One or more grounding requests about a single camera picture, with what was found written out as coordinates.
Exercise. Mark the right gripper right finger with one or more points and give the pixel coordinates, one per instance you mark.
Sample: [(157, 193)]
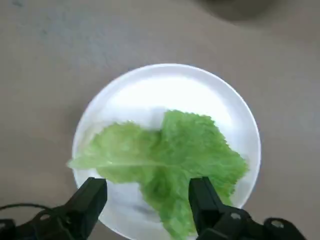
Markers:
[(210, 212)]

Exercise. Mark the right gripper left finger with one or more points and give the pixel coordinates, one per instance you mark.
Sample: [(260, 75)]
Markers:
[(85, 207)]

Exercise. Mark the green lettuce leaf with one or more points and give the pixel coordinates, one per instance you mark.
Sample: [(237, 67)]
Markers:
[(162, 155)]

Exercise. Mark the pale pink plate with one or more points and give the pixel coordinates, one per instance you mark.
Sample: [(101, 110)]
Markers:
[(162, 87)]

